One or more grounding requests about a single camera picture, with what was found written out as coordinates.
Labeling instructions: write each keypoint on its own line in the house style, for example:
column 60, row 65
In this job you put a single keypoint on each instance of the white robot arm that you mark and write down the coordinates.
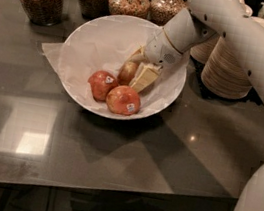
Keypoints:
column 202, row 20

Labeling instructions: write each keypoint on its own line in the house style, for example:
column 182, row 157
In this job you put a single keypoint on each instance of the red apple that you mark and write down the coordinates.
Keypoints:
column 101, row 83
column 123, row 100

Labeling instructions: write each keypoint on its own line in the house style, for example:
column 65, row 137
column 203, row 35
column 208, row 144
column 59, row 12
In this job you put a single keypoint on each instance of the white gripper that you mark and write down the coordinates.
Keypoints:
column 159, row 48

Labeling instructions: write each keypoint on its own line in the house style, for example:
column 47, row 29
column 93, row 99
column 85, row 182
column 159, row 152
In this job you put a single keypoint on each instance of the white bowl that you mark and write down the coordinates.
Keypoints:
column 165, row 89

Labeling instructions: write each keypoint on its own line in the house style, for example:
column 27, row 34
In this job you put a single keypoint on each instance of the front stack paper bowls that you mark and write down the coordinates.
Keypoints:
column 222, row 70

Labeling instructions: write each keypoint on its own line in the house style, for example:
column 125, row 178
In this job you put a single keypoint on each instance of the back stack paper bowls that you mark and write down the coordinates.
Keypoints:
column 201, row 52

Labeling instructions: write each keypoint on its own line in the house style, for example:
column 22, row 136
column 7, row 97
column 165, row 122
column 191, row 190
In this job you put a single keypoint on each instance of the left red apple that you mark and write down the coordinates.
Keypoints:
column 101, row 83

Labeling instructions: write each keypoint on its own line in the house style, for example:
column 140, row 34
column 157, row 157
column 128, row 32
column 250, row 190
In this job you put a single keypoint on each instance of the yellow-red apple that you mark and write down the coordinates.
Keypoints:
column 127, row 72

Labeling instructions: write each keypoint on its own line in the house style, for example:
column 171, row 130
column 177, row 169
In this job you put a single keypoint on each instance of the black mat under bowls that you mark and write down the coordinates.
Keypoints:
column 217, row 94

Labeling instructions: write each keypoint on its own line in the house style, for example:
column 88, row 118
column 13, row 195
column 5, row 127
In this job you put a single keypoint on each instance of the front red apple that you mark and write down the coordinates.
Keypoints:
column 123, row 100

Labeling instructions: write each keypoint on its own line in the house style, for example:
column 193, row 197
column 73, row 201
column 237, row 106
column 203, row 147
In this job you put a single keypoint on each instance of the stack paper bowls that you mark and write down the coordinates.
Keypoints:
column 201, row 52
column 222, row 70

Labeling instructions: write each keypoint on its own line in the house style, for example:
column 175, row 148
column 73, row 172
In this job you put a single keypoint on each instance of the white paper liner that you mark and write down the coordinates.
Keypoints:
column 95, row 43

